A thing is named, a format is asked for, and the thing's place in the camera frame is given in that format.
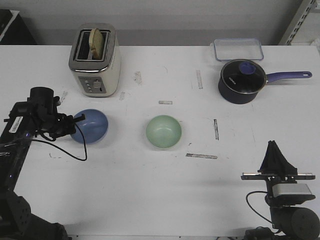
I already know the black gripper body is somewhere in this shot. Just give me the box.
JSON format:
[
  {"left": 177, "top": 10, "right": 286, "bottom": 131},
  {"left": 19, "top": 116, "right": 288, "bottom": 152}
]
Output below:
[
  {"left": 241, "top": 173, "right": 316, "bottom": 208},
  {"left": 27, "top": 86, "right": 75, "bottom": 140}
]

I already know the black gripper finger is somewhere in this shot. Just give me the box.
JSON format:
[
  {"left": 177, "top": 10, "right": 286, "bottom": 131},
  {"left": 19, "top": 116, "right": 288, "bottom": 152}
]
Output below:
[
  {"left": 71, "top": 113, "right": 86, "bottom": 124},
  {"left": 272, "top": 141, "right": 298, "bottom": 174},
  {"left": 258, "top": 140, "right": 275, "bottom": 174}
]

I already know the blue bowl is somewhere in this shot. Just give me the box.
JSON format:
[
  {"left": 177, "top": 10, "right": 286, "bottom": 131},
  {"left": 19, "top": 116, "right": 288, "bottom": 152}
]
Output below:
[{"left": 74, "top": 109, "right": 109, "bottom": 144}]

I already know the green bowl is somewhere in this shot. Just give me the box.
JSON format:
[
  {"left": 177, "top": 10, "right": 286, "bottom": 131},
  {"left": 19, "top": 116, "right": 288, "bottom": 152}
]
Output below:
[{"left": 145, "top": 115, "right": 182, "bottom": 149}]

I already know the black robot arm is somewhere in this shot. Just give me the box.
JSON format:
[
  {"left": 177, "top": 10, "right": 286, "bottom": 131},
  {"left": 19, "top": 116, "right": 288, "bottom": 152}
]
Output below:
[
  {"left": 0, "top": 86, "right": 86, "bottom": 240},
  {"left": 241, "top": 140, "right": 320, "bottom": 240}
]

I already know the cream and chrome toaster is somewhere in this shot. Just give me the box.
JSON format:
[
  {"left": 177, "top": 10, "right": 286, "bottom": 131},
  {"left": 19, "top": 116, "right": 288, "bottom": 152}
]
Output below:
[{"left": 68, "top": 23, "right": 122, "bottom": 98}]

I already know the dark blue saucepan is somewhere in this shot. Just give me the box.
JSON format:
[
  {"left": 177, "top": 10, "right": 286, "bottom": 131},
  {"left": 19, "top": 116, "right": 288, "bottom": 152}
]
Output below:
[{"left": 218, "top": 71, "right": 313, "bottom": 105}]

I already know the slice of toast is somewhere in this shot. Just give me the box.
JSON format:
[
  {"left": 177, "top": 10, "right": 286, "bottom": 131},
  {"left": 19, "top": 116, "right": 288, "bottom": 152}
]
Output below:
[{"left": 88, "top": 28, "right": 104, "bottom": 60}]

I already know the black box in corner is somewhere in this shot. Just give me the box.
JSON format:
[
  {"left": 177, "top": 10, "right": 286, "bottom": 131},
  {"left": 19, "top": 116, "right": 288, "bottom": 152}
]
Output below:
[{"left": 0, "top": 9, "right": 37, "bottom": 45}]

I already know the glass pot lid blue knob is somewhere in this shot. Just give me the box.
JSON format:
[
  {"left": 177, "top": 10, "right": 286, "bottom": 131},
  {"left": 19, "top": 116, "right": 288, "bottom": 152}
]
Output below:
[{"left": 220, "top": 59, "right": 267, "bottom": 94}]

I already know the clear plastic food container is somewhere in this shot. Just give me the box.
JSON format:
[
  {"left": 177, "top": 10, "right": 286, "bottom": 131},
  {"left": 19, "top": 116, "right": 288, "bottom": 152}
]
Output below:
[{"left": 210, "top": 38, "right": 264, "bottom": 62}]

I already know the white slotted shelf upright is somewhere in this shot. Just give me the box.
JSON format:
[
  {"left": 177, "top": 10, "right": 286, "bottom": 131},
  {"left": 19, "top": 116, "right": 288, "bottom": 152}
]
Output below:
[{"left": 278, "top": 0, "right": 320, "bottom": 46}]

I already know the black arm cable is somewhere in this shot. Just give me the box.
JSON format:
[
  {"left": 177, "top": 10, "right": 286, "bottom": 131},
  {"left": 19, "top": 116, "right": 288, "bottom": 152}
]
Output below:
[
  {"left": 31, "top": 122, "right": 88, "bottom": 162},
  {"left": 245, "top": 190, "right": 276, "bottom": 226}
]

